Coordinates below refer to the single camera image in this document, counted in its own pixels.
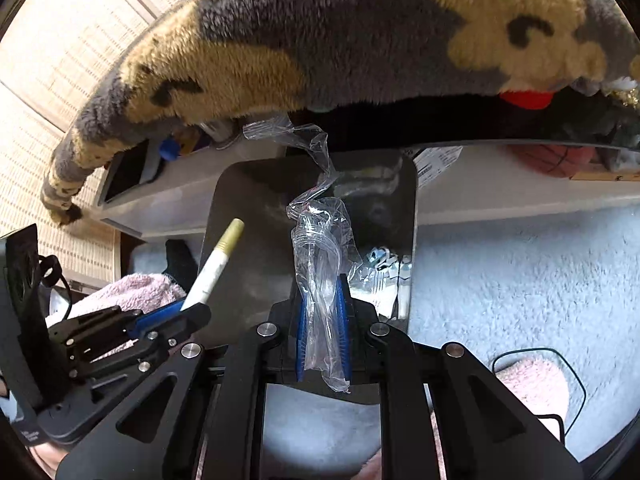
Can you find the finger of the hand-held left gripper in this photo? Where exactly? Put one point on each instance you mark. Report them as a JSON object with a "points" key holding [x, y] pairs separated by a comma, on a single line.
{"points": [[160, 317], [175, 332]]}

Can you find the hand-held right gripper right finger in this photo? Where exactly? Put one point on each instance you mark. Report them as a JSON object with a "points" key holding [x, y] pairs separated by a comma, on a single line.
{"points": [[342, 330]]}

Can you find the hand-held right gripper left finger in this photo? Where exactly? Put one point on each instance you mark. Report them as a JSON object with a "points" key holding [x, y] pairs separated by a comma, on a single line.
{"points": [[301, 345]]}

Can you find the clear plastic wrapper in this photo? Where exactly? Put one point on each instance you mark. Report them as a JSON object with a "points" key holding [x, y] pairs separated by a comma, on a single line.
{"points": [[320, 280]]}

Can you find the white marker with gold cap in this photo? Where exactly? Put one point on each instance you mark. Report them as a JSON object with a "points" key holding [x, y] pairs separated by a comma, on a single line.
{"points": [[210, 270]]}

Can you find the dark grey bin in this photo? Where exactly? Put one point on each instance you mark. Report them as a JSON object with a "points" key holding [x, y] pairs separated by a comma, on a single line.
{"points": [[260, 220]]}

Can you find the pink fluffy towel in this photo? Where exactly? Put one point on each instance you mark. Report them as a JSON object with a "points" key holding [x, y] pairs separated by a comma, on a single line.
{"points": [[130, 290]]}

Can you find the crumpled white blue wrapper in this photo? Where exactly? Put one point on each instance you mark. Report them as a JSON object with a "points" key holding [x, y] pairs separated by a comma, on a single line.
{"points": [[385, 275]]}

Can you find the light blue fluffy rug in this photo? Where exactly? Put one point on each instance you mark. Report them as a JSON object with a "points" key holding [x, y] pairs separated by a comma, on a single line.
{"points": [[500, 285]]}

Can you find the blue capped bottle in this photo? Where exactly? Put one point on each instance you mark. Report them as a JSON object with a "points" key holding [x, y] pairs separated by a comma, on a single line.
{"points": [[169, 149]]}

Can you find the white plastic storage box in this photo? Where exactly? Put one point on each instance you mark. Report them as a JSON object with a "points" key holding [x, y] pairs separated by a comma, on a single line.
{"points": [[475, 205]]}

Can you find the pink fluffy slipper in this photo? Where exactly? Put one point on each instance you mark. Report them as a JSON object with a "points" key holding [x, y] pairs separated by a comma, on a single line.
{"points": [[535, 385]]}

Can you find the woven folding screen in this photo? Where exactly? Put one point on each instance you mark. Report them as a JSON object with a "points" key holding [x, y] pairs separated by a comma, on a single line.
{"points": [[60, 60]]}

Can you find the orange basketball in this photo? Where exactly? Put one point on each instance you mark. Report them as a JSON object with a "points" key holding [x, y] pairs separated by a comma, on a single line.
{"points": [[550, 160]]}

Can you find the bear printed fleece blanket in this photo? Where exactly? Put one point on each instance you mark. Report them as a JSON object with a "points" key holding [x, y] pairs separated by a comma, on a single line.
{"points": [[325, 50]]}

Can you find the red cloth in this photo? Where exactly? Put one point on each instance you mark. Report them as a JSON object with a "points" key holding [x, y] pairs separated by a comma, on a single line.
{"points": [[527, 100]]}

